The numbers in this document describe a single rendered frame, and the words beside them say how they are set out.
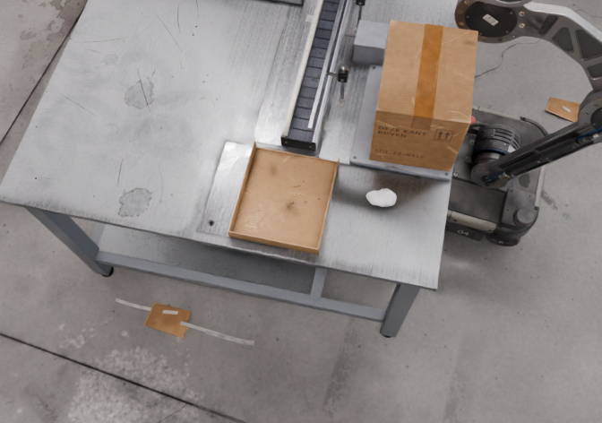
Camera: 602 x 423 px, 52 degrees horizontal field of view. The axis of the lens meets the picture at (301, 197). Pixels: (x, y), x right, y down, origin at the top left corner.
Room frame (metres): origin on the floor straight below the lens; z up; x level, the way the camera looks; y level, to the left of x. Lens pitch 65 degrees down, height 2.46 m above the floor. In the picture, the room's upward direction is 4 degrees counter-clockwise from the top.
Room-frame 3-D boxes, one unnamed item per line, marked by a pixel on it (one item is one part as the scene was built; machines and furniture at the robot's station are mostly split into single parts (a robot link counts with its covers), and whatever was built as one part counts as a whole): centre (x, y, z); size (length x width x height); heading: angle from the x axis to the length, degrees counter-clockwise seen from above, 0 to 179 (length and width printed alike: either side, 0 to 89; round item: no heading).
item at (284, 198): (0.76, 0.05, 0.85); 0.30 x 0.26 x 0.04; 164
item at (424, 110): (0.97, -0.36, 0.99); 0.30 x 0.24 x 0.27; 166
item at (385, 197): (0.73, -0.23, 0.85); 0.08 x 0.07 x 0.04; 47
